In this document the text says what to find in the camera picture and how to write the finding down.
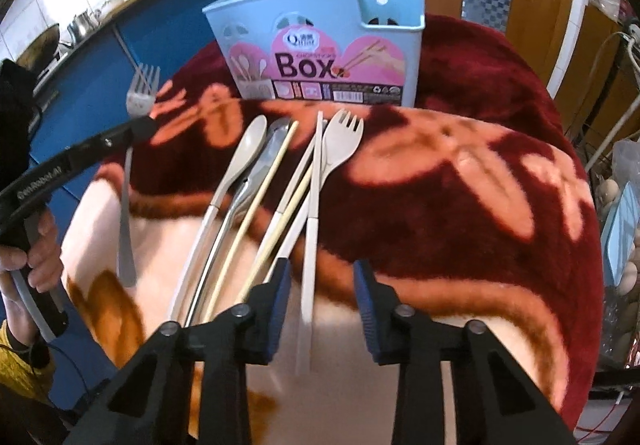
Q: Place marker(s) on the metal spoon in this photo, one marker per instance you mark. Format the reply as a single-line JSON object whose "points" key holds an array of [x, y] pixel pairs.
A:
{"points": [[250, 185]]}

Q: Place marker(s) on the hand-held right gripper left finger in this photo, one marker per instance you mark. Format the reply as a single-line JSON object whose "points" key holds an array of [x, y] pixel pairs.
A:
{"points": [[282, 305]]}

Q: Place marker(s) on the metal fork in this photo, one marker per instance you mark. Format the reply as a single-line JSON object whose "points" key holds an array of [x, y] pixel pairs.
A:
{"points": [[141, 92]]}

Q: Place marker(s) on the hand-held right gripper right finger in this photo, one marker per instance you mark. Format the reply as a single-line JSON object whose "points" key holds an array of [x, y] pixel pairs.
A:
{"points": [[365, 305]]}

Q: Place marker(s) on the red floral blanket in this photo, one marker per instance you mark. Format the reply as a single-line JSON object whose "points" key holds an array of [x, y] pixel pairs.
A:
{"points": [[450, 205]]}

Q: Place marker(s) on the person's left forearm yellow sleeve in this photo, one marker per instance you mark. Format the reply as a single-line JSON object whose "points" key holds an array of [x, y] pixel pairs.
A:
{"points": [[20, 375]]}

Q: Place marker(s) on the wooden chopstick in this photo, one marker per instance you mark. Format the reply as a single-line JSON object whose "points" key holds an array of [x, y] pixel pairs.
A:
{"points": [[285, 217], [272, 170]]}

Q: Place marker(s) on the person's left hand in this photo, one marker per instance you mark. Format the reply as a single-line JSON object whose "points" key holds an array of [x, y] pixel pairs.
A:
{"points": [[50, 245]]}

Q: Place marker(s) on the metal wok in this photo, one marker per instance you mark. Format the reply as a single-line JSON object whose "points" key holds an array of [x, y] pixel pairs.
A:
{"points": [[40, 47]]}

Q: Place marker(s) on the clear plastic bag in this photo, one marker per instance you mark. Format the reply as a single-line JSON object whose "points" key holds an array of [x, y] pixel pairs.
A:
{"points": [[627, 160]]}

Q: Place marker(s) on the wooden side cabinet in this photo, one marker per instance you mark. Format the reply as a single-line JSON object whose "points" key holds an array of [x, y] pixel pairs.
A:
{"points": [[585, 70]]}

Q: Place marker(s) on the metal kettle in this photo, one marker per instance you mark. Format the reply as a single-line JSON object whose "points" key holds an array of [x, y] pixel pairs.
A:
{"points": [[82, 25]]}

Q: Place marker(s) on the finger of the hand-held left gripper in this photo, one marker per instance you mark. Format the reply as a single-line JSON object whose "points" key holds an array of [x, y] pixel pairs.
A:
{"points": [[135, 127]]}

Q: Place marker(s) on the light blue tray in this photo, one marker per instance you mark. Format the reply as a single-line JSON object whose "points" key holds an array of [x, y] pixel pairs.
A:
{"points": [[617, 235]]}

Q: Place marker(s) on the pile of eggs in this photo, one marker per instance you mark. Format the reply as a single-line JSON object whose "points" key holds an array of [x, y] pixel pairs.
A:
{"points": [[607, 195]]}

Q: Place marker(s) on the light blue utensil box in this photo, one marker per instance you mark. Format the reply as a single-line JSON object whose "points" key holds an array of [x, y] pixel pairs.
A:
{"points": [[320, 10]]}

